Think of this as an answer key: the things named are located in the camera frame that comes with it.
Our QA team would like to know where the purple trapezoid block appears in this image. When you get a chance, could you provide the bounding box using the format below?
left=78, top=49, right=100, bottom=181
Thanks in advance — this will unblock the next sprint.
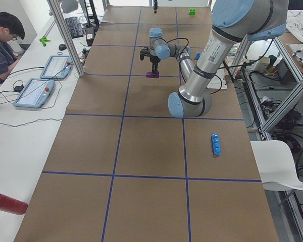
left=145, top=72, right=159, bottom=78

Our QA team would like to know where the green block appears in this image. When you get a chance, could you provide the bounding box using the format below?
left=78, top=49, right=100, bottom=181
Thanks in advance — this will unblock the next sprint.
left=189, top=9, right=196, bottom=16

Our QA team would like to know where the small blue block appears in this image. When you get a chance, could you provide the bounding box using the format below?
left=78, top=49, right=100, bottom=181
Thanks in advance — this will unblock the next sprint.
left=195, top=52, right=201, bottom=60

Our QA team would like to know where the black keyboard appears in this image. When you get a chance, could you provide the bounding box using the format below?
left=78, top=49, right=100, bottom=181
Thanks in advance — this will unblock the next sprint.
left=65, top=17, right=83, bottom=39

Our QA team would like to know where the black computer mouse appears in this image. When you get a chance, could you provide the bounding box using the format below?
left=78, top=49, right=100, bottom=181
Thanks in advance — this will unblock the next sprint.
left=59, top=44, right=67, bottom=51

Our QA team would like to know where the far teach pendant tablet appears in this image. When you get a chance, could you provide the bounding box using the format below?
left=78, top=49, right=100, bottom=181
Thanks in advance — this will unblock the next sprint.
left=40, top=55, right=72, bottom=79

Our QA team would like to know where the teach pendant tablet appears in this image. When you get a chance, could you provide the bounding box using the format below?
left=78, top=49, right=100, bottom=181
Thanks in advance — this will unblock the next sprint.
left=13, top=78, right=55, bottom=108
left=40, top=55, right=72, bottom=79

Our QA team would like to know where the white box on floor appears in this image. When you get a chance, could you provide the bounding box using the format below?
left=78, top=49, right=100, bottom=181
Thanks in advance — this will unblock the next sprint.
left=254, top=56, right=270, bottom=73

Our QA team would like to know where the green plastic clamp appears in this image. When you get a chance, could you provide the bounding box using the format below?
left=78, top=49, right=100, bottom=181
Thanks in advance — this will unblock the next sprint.
left=39, top=36, right=50, bottom=47

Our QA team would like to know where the long blue block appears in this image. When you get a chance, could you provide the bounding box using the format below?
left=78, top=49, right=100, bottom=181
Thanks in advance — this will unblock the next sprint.
left=211, top=133, right=221, bottom=156

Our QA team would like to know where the near teach pendant tablet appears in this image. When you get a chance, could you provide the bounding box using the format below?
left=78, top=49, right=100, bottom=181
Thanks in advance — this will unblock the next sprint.
left=13, top=78, right=55, bottom=108

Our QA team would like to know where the seated person dark shirt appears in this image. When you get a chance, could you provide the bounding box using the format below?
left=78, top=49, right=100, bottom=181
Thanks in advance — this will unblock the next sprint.
left=0, top=12, right=25, bottom=84

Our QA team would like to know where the white paper sheet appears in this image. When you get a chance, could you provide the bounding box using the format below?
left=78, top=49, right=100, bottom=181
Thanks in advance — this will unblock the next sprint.
left=250, top=140, right=303, bottom=191

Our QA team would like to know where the red cardboard tube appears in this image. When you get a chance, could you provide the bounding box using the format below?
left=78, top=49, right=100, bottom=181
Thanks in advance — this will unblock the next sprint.
left=0, top=193, right=28, bottom=215

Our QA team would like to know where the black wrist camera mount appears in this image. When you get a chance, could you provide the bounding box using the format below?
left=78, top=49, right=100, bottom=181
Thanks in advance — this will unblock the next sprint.
left=139, top=46, right=150, bottom=61

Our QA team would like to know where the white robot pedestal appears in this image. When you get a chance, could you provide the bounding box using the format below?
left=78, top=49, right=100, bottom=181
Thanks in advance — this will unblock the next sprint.
left=207, top=69, right=227, bottom=89

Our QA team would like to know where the aluminium frame post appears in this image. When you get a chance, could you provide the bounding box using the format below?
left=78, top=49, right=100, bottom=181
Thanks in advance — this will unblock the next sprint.
left=47, top=0, right=84, bottom=77

